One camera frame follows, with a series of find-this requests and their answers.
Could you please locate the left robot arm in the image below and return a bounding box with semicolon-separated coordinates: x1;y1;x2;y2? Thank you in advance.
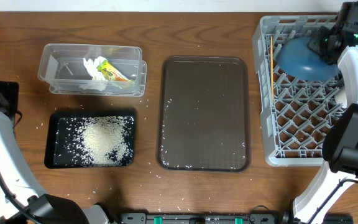
0;81;111;224

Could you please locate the white napkin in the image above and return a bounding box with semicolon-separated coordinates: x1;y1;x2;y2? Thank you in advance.
80;56;107;91

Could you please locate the white cup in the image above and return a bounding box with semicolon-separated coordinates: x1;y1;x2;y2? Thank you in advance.
334;87;347;109

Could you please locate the black plastic tray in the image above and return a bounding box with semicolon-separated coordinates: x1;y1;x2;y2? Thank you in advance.
44;110;135;169

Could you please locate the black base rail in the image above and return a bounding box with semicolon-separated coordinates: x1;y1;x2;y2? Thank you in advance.
119;212;354;224

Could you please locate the brown serving tray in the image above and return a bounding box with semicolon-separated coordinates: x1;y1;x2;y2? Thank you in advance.
157;56;251;172

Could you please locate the wooden chopstick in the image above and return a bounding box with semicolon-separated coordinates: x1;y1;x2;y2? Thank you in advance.
270;36;275;105

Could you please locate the pile of white rice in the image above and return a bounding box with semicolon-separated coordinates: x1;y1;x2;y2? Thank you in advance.
56;116;134;166

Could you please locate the grey dishwasher rack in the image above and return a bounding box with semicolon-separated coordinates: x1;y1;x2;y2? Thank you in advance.
252;15;358;167

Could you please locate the clear plastic bin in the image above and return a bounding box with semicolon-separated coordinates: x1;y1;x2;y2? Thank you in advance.
38;44;144;85

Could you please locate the yellow green snack wrapper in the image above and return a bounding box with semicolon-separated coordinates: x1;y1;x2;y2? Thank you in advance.
96;60;129;82

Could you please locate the dark blue plate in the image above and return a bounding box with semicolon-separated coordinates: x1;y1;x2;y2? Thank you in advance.
276;37;340;81

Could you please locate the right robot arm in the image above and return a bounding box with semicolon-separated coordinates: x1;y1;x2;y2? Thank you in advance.
277;1;358;223

